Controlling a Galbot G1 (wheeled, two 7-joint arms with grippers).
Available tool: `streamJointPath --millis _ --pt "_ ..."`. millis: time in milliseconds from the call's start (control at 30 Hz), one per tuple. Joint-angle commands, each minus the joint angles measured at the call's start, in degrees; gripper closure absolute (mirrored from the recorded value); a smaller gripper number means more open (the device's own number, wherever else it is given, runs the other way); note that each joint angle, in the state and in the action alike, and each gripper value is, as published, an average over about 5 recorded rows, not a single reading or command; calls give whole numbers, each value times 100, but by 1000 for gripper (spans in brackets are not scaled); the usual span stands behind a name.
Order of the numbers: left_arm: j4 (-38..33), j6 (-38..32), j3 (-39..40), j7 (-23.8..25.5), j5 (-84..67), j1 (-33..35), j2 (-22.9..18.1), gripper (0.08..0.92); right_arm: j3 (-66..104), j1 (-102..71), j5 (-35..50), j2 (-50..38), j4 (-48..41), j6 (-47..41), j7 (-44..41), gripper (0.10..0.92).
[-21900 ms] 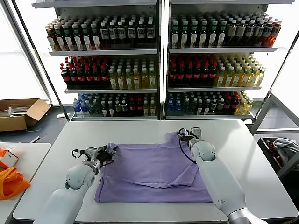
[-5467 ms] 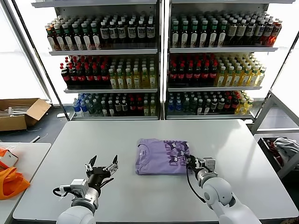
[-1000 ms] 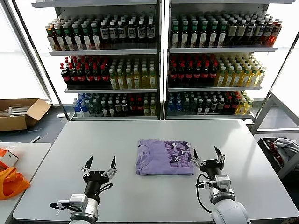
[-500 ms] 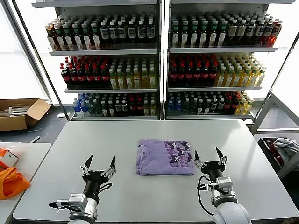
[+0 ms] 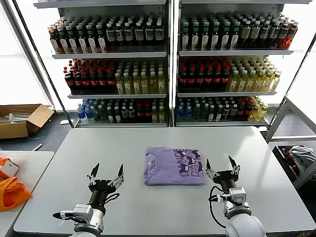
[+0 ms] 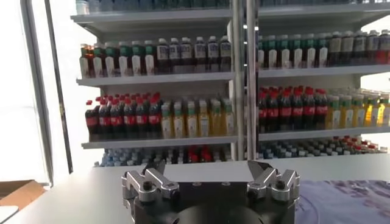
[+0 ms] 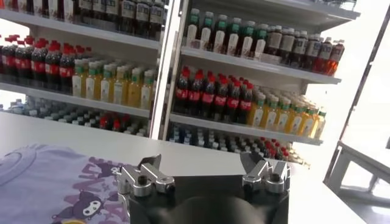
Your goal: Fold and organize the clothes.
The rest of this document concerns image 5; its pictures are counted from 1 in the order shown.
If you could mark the red drink bottle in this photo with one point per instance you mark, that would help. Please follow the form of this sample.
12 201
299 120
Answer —
284 33
293 33

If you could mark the short grey metal bar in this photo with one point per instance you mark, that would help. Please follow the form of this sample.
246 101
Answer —
37 147

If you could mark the white plastic strips bundle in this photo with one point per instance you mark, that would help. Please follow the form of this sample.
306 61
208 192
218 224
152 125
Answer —
21 115

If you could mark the small white carton box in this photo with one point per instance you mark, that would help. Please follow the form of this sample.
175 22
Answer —
10 168

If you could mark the grey metal rack frame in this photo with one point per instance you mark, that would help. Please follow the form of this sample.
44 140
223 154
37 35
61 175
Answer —
278 119

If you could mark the green-capped dark drink bottle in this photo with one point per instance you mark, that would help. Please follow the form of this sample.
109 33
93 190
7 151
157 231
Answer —
225 37
195 37
185 37
206 37
215 37
235 37

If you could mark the small yellow juice bottle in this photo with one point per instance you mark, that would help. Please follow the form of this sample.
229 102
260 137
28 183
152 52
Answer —
264 111
256 112

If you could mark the cola bottle red cap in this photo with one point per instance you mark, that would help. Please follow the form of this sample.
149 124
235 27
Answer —
95 82
200 79
69 82
78 82
103 82
183 79
86 82
111 82
217 79
192 79
209 79
225 79

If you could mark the pale green juice bottle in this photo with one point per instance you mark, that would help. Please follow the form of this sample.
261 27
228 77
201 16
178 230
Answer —
162 114
155 115

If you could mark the wide grey frame beam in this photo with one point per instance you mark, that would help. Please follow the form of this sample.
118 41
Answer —
26 50

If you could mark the yellow juice bottle green cap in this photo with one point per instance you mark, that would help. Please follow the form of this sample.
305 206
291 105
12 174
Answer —
137 85
153 85
128 85
234 83
260 83
162 85
120 85
276 82
268 83
243 83
145 85
251 83

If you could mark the green tinted bottle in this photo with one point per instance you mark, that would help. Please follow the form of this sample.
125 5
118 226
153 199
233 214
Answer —
204 111
97 115
197 111

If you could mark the orange fabric bag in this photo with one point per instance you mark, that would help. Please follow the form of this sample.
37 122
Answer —
12 197

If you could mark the crumpled grey garment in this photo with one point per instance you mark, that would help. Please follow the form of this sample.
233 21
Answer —
304 156

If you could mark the small dark bottle grey label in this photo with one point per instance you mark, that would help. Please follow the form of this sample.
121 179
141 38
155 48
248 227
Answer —
226 110
234 109
125 112
132 112

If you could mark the dark bottle navy label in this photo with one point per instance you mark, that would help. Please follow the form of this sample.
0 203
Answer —
129 34
120 35
149 34
111 35
159 34
140 34

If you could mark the thin black frame pole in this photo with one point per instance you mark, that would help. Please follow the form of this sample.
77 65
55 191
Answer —
43 64
296 74

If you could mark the grey metal shelf board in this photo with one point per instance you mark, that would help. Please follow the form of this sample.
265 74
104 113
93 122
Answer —
116 96
235 52
109 55
222 94
217 124
119 125

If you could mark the small dark bottle white label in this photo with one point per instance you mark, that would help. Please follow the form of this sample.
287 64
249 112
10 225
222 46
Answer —
110 116
219 115
118 116
212 115

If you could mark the purple t-shirt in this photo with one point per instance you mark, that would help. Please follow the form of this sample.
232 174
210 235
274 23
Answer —
165 170

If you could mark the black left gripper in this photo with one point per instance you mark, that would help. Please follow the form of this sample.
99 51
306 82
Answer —
102 187

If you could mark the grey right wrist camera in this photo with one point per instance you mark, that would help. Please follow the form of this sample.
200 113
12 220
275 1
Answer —
237 195

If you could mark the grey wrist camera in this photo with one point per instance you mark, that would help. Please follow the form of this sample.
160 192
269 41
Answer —
237 195
83 212

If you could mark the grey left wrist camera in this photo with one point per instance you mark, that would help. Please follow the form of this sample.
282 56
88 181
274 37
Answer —
83 212

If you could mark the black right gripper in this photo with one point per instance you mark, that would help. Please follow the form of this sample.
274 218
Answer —
227 179

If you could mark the open cardboard box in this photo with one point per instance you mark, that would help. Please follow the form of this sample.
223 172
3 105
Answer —
15 130

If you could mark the dark grey storage bin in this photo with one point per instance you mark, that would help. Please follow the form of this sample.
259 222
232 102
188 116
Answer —
278 154

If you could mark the grey metal shelving unit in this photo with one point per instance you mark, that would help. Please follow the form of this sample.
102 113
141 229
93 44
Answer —
170 74
176 74

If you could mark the blue water bottle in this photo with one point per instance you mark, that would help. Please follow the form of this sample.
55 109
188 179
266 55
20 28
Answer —
81 115
90 116
181 111
189 111

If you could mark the crumpled red garment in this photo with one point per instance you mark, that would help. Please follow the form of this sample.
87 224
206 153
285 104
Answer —
287 152

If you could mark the dark bottle beige label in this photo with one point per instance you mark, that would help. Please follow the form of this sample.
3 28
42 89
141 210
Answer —
256 35
245 35

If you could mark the small cola bottle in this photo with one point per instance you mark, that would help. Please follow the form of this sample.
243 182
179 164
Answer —
140 111
148 111
248 108
241 109

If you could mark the brown tea bottle white label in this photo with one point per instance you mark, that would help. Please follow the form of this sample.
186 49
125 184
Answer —
73 42
64 42
54 42
82 42
101 42
92 42

